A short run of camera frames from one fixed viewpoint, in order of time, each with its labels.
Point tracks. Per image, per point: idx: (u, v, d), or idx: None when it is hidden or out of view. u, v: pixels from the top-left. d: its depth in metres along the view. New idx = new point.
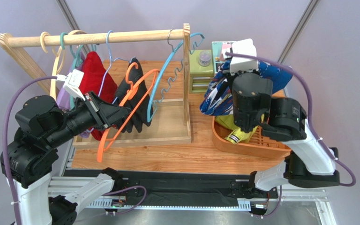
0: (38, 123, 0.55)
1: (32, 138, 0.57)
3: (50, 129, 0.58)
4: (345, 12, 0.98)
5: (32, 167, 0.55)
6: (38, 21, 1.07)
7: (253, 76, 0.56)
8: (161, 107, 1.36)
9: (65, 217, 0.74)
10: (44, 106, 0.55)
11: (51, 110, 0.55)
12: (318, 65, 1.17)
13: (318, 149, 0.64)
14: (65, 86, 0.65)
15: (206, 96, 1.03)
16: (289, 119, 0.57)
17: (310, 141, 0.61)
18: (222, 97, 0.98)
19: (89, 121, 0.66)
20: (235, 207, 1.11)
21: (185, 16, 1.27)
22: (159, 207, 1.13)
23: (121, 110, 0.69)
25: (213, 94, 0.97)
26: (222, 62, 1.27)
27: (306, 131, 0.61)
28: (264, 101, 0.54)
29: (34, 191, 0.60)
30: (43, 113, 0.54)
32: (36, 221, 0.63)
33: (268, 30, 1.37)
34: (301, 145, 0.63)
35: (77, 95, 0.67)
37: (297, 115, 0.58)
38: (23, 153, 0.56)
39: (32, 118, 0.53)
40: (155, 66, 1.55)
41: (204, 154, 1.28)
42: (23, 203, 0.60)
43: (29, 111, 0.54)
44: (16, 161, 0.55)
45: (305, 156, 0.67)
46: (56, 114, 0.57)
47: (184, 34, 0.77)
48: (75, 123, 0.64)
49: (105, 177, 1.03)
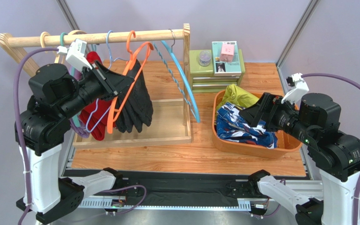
0: (51, 90, 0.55)
1: (45, 106, 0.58)
3: (63, 97, 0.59)
4: (345, 13, 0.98)
5: (46, 134, 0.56)
6: (38, 21, 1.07)
7: (327, 99, 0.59)
8: (161, 107, 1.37)
9: (73, 197, 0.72)
10: (56, 73, 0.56)
11: (63, 77, 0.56)
12: (318, 65, 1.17)
13: (348, 204, 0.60)
14: (71, 56, 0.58)
15: (226, 130, 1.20)
16: (341, 153, 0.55)
17: (343, 186, 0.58)
18: (239, 140, 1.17)
19: (98, 90, 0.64)
20: (235, 207, 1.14)
21: (185, 16, 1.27)
22: (158, 207, 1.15)
23: (126, 79, 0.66)
25: (237, 133, 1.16)
26: (221, 61, 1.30)
27: (350, 177, 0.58)
28: (322, 118, 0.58)
29: (47, 162, 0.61)
30: (56, 79, 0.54)
32: (46, 194, 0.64)
33: (268, 31, 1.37)
34: (333, 184, 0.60)
35: (84, 64, 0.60)
37: (354, 156, 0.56)
38: (36, 121, 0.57)
39: (45, 84, 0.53)
40: (155, 66, 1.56)
41: (204, 154, 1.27)
42: (34, 173, 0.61)
43: (41, 78, 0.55)
44: (31, 127, 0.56)
45: (330, 203, 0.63)
46: (68, 81, 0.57)
47: (184, 34, 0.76)
48: (85, 91, 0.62)
49: (107, 173, 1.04)
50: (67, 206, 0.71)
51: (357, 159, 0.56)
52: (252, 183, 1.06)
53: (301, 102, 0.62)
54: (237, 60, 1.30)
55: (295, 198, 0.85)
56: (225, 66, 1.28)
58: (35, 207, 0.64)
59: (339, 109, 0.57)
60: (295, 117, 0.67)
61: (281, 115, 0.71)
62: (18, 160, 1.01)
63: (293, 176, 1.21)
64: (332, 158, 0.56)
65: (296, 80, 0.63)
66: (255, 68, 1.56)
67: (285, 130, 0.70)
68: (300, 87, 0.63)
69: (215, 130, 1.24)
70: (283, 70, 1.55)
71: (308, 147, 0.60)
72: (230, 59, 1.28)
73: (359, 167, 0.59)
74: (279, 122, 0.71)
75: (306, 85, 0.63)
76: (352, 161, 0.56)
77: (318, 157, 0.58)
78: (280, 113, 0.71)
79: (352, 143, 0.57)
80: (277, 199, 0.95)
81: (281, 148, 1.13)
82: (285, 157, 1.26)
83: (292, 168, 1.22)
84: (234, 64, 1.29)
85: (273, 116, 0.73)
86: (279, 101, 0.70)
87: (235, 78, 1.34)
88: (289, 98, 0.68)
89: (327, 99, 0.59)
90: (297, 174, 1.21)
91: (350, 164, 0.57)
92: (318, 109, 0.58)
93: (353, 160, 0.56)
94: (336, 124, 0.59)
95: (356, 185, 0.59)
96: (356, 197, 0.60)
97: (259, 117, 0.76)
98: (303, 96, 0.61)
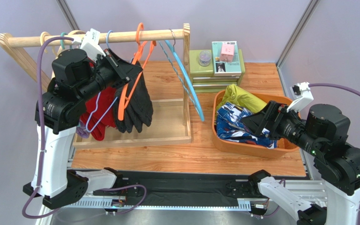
0: (72, 73, 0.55)
1: (64, 88, 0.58)
3: (81, 80, 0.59)
4: (345, 13, 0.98)
5: (65, 114, 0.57)
6: (38, 21, 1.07)
7: (336, 112, 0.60)
8: (161, 107, 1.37)
9: (78, 186, 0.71)
10: (78, 56, 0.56)
11: (84, 60, 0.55)
12: (319, 65, 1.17)
13: (353, 216, 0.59)
14: (86, 43, 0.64)
15: (226, 130, 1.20)
16: (348, 167, 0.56)
17: (349, 199, 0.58)
18: (239, 140, 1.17)
19: (112, 76, 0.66)
20: (235, 207, 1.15)
21: (185, 16, 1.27)
22: (159, 207, 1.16)
23: (135, 67, 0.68)
25: (237, 133, 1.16)
26: (221, 61, 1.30)
27: (356, 191, 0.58)
28: (330, 131, 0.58)
29: (61, 143, 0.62)
30: (78, 62, 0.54)
32: (56, 177, 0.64)
33: (268, 30, 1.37)
34: (338, 197, 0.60)
35: (97, 51, 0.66)
37: None
38: (57, 100, 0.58)
39: (67, 65, 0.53)
40: (155, 66, 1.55)
41: (204, 154, 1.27)
42: (48, 153, 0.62)
43: (64, 59, 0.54)
44: (52, 105, 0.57)
45: (333, 213, 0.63)
46: (87, 65, 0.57)
47: (184, 34, 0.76)
48: (101, 77, 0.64)
49: (108, 172, 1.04)
50: (71, 195, 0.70)
51: None
52: (252, 183, 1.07)
53: (309, 113, 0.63)
54: (237, 60, 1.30)
55: (296, 204, 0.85)
56: (225, 66, 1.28)
58: (43, 191, 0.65)
59: (348, 122, 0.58)
60: (301, 127, 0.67)
61: (286, 123, 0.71)
62: (18, 161, 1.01)
63: (293, 176, 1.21)
64: (338, 171, 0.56)
65: (303, 88, 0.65)
66: (255, 68, 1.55)
67: (290, 139, 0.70)
68: (304, 97, 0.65)
69: (215, 130, 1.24)
70: (283, 70, 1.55)
71: (314, 160, 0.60)
72: (230, 59, 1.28)
73: None
74: (284, 131, 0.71)
75: (311, 94, 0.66)
76: (359, 176, 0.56)
77: (326, 170, 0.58)
78: (285, 122, 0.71)
79: None
80: (277, 201, 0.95)
81: (281, 148, 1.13)
82: (285, 157, 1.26)
83: (292, 168, 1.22)
84: (234, 64, 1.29)
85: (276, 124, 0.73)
86: (285, 108, 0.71)
87: (235, 78, 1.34)
88: (294, 107, 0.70)
89: (336, 111, 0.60)
90: (297, 174, 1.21)
91: (357, 179, 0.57)
92: (326, 123, 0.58)
93: None
94: (344, 138, 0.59)
95: None
96: None
97: (264, 125, 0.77)
98: (311, 107, 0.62)
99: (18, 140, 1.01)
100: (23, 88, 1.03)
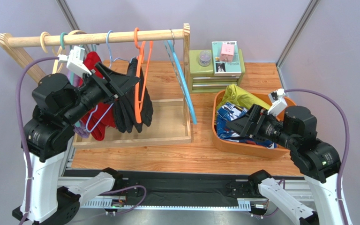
0: (54, 101, 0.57)
1: (49, 115, 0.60)
3: (65, 106, 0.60)
4: (345, 12, 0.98)
5: (51, 141, 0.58)
6: (38, 21, 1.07)
7: (305, 111, 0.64)
8: (161, 107, 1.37)
9: (70, 207, 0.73)
10: (58, 84, 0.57)
11: (64, 87, 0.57)
12: (319, 65, 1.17)
13: (333, 206, 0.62)
14: (70, 63, 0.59)
15: (226, 130, 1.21)
16: (316, 157, 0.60)
17: (324, 188, 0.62)
18: (239, 140, 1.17)
19: (100, 94, 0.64)
20: (235, 207, 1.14)
21: (185, 17, 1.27)
22: (159, 207, 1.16)
23: (131, 79, 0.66)
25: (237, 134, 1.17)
26: (221, 61, 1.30)
27: (328, 179, 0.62)
28: (301, 128, 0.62)
29: (48, 169, 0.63)
30: (57, 90, 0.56)
32: (45, 202, 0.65)
33: (268, 30, 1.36)
34: (316, 189, 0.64)
35: (84, 71, 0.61)
37: (327, 160, 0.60)
38: (42, 128, 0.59)
39: (47, 95, 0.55)
40: (155, 66, 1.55)
41: (204, 154, 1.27)
42: (36, 180, 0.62)
43: (44, 89, 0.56)
44: (38, 133, 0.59)
45: (320, 207, 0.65)
46: (68, 92, 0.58)
47: (184, 34, 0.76)
48: (87, 97, 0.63)
49: (106, 175, 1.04)
50: (63, 216, 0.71)
51: (330, 161, 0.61)
52: (252, 183, 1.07)
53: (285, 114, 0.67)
54: (237, 60, 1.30)
55: (298, 210, 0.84)
56: (225, 66, 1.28)
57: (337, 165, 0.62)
58: (33, 216, 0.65)
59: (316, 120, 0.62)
60: (281, 127, 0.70)
61: (266, 126, 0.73)
62: (18, 161, 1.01)
63: (293, 176, 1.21)
64: (308, 162, 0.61)
65: (280, 94, 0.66)
66: (255, 68, 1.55)
67: (271, 139, 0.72)
68: (281, 102, 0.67)
69: (215, 130, 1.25)
70: (283, 69, 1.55)
71: (290, 152, 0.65)
72: (230, 59, 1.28)
73: (335, 168, 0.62)
74: (266, 132, 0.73)
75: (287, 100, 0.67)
76: (325, 163, 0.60)
77: (298, 161, 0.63)
78: (266, 124, 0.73)
79: (325, 147, 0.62)
80: (277, 204, 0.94)
81: (281, 148, 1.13)
82: (285, 157, 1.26)
83: (292, 169, 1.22)
84: (234, 64, 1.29)
85: (259, 126, 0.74)
86: (266, 112, 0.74)
87: (235, 78, 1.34)
88: (273, 111, 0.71)
89: (305, 111, 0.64)
90: (297, 174, 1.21)
91: (326, 167, 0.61)
92: (297, 121, 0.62)
93: (326, 162, 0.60)
94: (314, 133, 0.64)
95: (337, 186, 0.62)
96: (340, 198, 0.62)
97: (248, 128, 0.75)
98: (286, 108, 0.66)
99: (18, 141, 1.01)
100: (23, 88, 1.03)
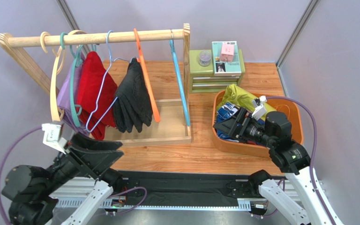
0: (25, 194, 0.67)
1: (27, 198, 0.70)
3: (41, 190, 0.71)
4: (345, 12, 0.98)
5: (36, 219, 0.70)
6: (39, 22, 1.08)
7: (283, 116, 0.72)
8: (161, 107, 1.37)
9: None
10: (24, 181, 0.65)
11: (31, 183, 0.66)
12: (318, 65, 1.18)
13: (313, 197, 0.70)
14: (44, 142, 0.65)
15: None
16: (287, 154, 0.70)
17: (299, 180, 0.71)
18: None
19: (73, 169, 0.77)
20: (235, 207, 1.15)
21: (184, 17, 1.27)
22: (159, 207, 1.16)
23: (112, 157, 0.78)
25: None
26: (221, 61, 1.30)
27: (301, 171, 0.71)
28: (279, 131, 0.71)
29: None
30: (25, 188, 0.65)
32: None
33: (267, 31, 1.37)
34: (295, 183, 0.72)
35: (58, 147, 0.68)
37: (296, 155, 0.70)
38: (24, 211, 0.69)
39: (17, 194, 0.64)
40: (155, 66, 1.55)
41: (204, 154, 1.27)
42: None
43: (11, 187, 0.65)
44: (21, 216, 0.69)
45: (303, 202, 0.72)
46: (37, 181, 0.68)
47: (184, 34, 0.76)
48: (63, 172, 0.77)
49: (101, 187, 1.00)
50: None
51: (299, 155, 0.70)
52: (252, 183, 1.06)
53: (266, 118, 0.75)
54: (237, 60, 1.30)
55: (299, 215, 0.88)
56: (225, 66, 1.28)
57: (307, 159, 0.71)
58: None
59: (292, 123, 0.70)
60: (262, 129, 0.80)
61: (251, 128, 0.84)
62: None
63: None
64: (281, 160, 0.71)
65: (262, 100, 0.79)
66: (255, 68, 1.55)
67: (255, 139, 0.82)
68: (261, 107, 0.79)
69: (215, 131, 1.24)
70: (283, 70, 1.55)
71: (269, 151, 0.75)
72: (230, 59, 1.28)
73: (306, 162, 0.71)
74: (250, 133, 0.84)
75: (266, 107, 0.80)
76: (295, 157, 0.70)
77: (274, 159, 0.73)
78: (250, 126, 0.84)
79: (296, 145, 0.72)
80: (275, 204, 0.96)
81: None
82: None
83: None
84: (234, 64, 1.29)
85: (243, 128, 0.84)
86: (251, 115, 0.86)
87: (235, 78, 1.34)
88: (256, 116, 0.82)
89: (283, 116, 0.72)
90: None
91: (296, 161, 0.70)
92: (275, 125, 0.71)
93: (296, 156, 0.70)
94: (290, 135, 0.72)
95: (311, 177, 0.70)
96: (317, 189, 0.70)
97: (234, 129, 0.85)
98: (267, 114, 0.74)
99: None
100: (23, 88, 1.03)
